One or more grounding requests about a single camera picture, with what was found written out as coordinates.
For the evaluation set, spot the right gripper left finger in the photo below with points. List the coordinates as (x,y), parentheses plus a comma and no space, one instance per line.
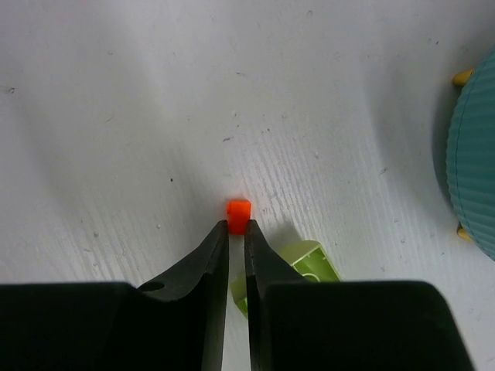
(174,321)

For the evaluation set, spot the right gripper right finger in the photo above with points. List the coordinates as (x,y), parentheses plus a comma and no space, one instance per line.
(296,324)

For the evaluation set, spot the small orange lego piece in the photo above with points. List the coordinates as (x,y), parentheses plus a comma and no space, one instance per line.
(238,215)

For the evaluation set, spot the green lego brick left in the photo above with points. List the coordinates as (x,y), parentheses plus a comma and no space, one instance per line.
(307,257)

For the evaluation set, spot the teal round divided container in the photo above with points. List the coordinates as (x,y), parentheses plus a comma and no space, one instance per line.
(469,159)

